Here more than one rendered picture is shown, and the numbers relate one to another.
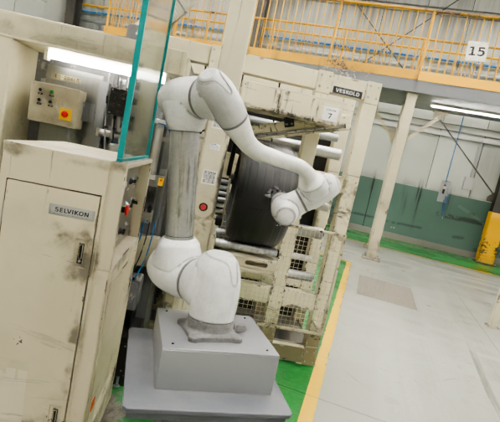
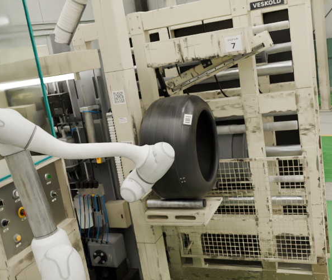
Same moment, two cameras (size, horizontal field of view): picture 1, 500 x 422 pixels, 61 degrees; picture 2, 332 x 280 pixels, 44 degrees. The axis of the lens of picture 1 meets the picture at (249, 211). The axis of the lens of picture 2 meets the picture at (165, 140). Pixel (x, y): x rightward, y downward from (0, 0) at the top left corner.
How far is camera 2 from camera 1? 118 cm
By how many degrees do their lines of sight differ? 30
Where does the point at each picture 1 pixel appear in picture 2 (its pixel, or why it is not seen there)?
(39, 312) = not seen: outside the picture
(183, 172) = (20, 186)
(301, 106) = (202, 47)
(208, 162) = (123, 134)
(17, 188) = not seen: outside the picture
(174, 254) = (36, 252)
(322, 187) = (147, 162)
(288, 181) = (177, 139)
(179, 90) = not seen: outside the picture
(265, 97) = (167, 51)
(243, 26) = (105, 7)
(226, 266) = (54, 263)
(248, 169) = (141, 138)
